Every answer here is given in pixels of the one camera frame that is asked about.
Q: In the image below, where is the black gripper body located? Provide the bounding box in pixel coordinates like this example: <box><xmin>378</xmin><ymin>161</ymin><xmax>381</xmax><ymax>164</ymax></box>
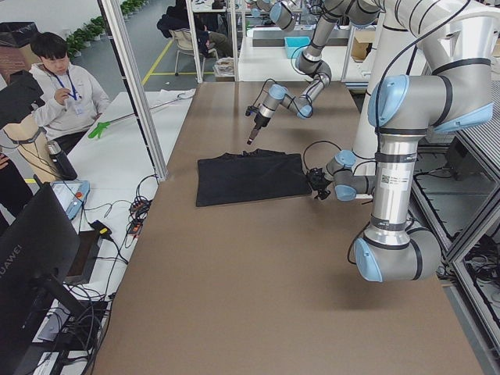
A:
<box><xmin>252</xmin><ymin>113</ymin><xmax>270</xmax><ymax>135</ymax></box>
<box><xmin>312</xmin><ymin>177</ymin><xmax>334</xmax><ymax>195</ymax></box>

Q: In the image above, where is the black printed t-shirt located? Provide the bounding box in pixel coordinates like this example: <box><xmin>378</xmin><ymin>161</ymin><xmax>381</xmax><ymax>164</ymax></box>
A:
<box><xmin>196</xmin><ymin>149</ymin><xmax>312</xmax><ymax>207</ymax></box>

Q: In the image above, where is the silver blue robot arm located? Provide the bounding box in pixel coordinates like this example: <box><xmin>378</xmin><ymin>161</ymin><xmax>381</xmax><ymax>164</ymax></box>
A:
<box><xmin>246</xmin><ymin>1</ymin><xmax>380</xmax><ymax>145</ymax></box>
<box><xmin>354</xmin><ymin>1</ymin><xmax>499</xmax><ymax>282</ymax></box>

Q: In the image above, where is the blue plastic bin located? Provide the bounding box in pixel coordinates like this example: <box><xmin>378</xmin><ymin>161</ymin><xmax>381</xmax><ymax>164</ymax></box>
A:
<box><xmin>284</xmin><ymin>36</ymin><xmax>310</xmax><ymax>59</ymax></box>

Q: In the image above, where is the metal reacher grabber stick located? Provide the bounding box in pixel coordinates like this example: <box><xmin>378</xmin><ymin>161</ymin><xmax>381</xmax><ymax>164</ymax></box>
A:
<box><xmin>109</xmin><ymin>93</ymin><xmax>194</xmax><ymax>124</ymax></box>

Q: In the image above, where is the red grey power strip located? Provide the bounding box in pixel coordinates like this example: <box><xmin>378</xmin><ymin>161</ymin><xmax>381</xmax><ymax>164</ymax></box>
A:
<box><xmin>127</xmin><ymin>195</ymin><xmax>152</xmax><ymax>238</ymax></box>

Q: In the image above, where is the green grabber claw tool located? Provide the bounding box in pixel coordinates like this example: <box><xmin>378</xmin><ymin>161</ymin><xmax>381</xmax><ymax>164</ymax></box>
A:
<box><xmin>88</xmin><ymin>121</ymin><xmax>111</xmax><ymax>139</ymax></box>

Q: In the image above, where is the seated man in grey hoodie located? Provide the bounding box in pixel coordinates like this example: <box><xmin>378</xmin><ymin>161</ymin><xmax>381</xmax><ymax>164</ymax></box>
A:
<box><xmin>30</xmin><ymin>32</ymin><xmax>110</xmax><ymax>153</ymax></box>

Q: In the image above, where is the blue white teach pendant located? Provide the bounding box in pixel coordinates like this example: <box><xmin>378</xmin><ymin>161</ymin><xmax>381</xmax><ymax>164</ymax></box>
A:
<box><xmin>50</xmin><ymin>180</ymin><xmax>90</xmax><ymax>220</ymax></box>

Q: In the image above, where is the black water bottle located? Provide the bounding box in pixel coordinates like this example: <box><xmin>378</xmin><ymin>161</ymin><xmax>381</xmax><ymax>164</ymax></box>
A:
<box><xmin>47</xmin><ymin>140</ymin><xmax>77</xmax><ymax>180</ymax></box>

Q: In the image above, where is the black computer monitor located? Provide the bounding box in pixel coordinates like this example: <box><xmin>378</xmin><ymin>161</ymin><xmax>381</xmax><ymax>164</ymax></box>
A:
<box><xmin>1</xmin><ymin>184</ymin><xmax>84</xmax><ymax>374</ymax></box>

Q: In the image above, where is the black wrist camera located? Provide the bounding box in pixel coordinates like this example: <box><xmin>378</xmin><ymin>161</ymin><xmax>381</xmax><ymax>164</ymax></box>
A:
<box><xmin>245</xmin><ymin>105</ymin><xmax>259</xmax><ymax>116</ymax></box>
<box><xmin>306</xmin><ymin>168</ymin><xmax>325</xmax><ymax>186</ymax></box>

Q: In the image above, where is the aluminium cage frame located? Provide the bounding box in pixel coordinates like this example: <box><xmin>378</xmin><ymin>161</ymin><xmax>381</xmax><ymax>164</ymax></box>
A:
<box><xmin>97</xmin><ymin>0</ymin><xmax>168</xmax><ymax>181</ymax></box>

